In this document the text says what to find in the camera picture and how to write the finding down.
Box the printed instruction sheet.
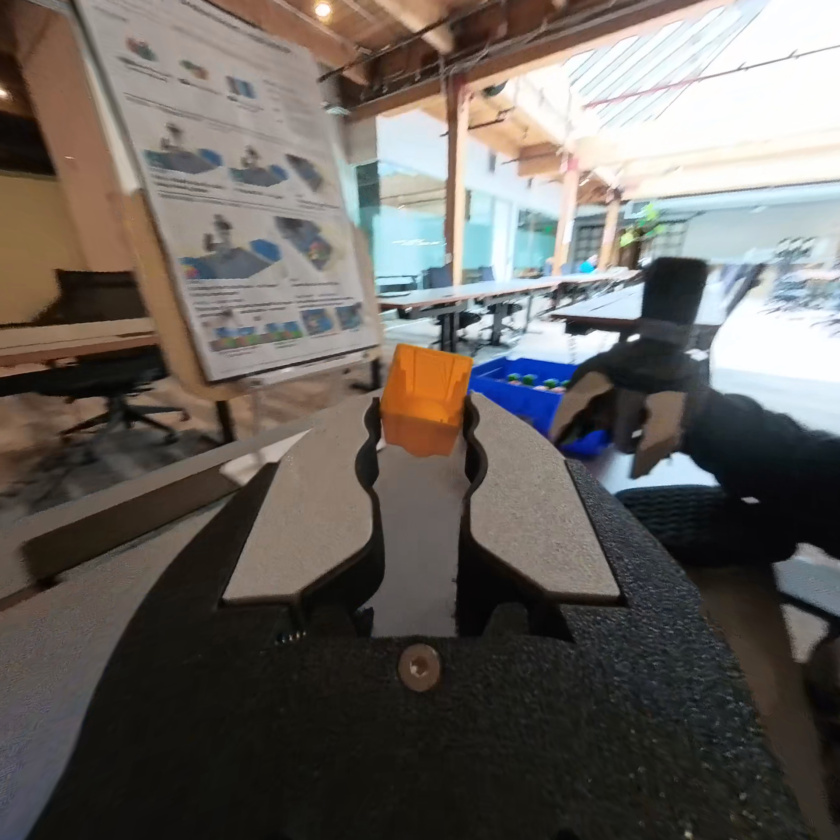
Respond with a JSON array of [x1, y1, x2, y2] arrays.
[[73, 0, 382, 384]]

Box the black perforated rubber pad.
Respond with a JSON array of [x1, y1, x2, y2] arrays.
[[617, 483, 788, 568]]

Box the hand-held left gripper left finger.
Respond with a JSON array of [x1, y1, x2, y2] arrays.
[[221, 394, 388, 607]]

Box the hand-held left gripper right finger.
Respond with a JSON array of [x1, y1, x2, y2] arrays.
[[460, 392, 623, 607]]

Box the long dark table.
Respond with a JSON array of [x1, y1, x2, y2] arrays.
[[378, 276, 565, 355], [552, 269, 644, 336]]

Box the orange mega block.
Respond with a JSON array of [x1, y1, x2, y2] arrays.
[[380, 343, 475, 458]]

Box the potted green plant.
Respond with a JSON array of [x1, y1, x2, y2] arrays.
[[620, 197, 665, 257]]

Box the black office chair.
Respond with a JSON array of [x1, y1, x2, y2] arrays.
[[33, 269, 185, 441]]

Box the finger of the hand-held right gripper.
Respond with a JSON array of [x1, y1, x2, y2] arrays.
[[549, 372, 615, 447], [630, 390, 691, 480]]

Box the blue plastic bin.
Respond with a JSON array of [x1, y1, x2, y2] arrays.
[[469, 357, 611, 460]]

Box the wooden table frame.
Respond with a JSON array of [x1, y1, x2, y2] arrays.
[[0, 315, 161, 395]]

